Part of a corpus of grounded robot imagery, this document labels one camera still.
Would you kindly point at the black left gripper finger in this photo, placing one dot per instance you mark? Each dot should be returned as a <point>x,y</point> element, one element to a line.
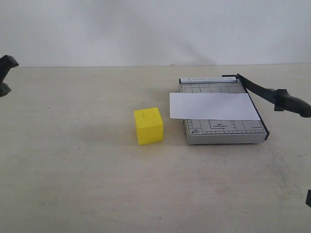
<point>7,62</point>

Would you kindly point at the grey paper cutter base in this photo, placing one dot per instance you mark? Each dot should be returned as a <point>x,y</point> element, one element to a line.
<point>203,131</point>

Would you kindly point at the white paper sheet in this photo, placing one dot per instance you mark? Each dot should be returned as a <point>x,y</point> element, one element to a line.
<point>212,106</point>

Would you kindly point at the yellow foam cube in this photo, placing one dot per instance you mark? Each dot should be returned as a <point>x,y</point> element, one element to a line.
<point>149,126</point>

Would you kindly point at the black cutter blade arm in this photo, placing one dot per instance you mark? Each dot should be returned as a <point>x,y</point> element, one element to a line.
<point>281,99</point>

